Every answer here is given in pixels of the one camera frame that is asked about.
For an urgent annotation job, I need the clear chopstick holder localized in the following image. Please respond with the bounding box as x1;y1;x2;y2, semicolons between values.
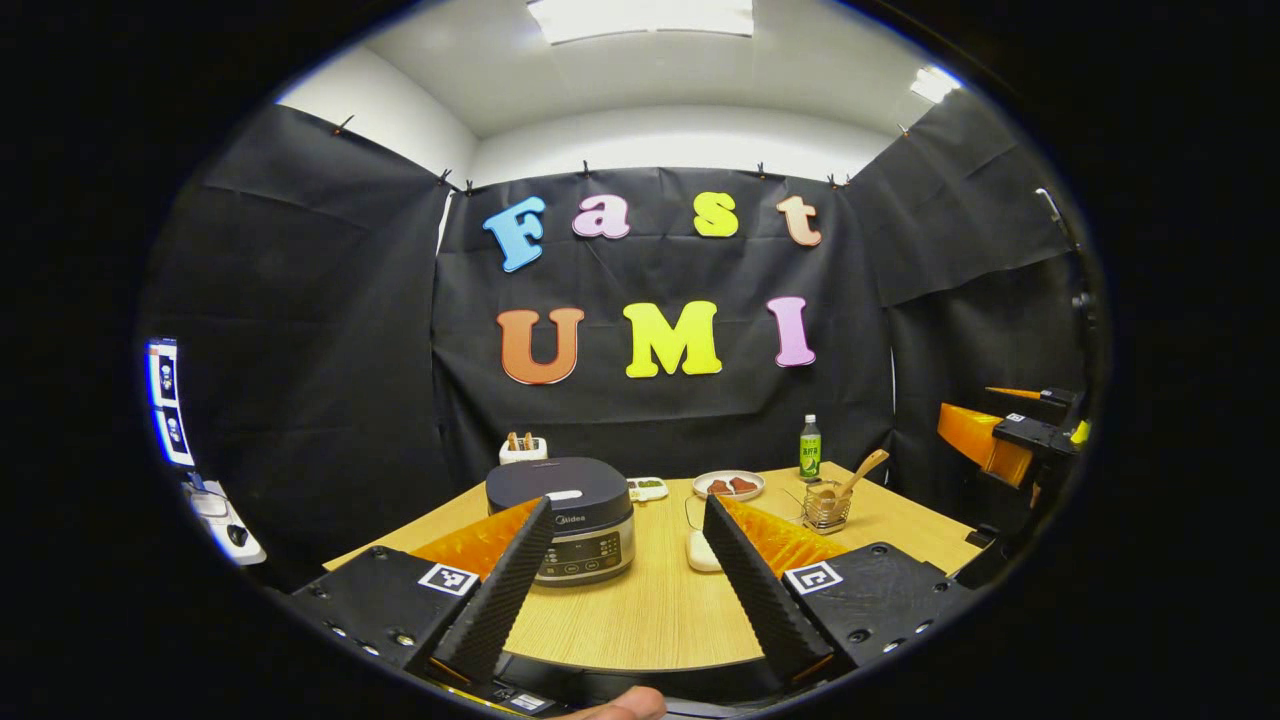
802;480;854;534

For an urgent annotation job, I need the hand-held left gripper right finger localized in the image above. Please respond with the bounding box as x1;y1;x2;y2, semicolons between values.
703;494;976;691

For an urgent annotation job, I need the clear box of white rice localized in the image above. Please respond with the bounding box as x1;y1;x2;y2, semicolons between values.
684;494;725;574

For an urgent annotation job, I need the white round plate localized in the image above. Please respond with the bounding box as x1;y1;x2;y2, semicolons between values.
692;470;766;502

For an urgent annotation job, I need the white side desk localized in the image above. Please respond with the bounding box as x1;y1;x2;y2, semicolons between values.
183;478;268;567

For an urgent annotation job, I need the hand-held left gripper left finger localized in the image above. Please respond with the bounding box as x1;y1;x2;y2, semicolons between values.
285;497;555;691

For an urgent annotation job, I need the large ceiling light panel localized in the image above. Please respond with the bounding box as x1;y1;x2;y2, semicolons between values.
527;0;755;45

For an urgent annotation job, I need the dark grey rice cooker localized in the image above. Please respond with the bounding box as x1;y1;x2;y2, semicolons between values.
485;457;637;587

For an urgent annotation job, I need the computer monitor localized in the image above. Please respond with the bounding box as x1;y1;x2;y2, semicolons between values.
147;338;197;469

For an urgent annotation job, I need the wooden spoon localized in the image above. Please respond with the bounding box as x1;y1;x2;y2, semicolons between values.
815;449;890;511

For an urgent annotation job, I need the small ceiling light panel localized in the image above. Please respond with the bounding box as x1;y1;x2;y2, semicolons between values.
910;65;963;105

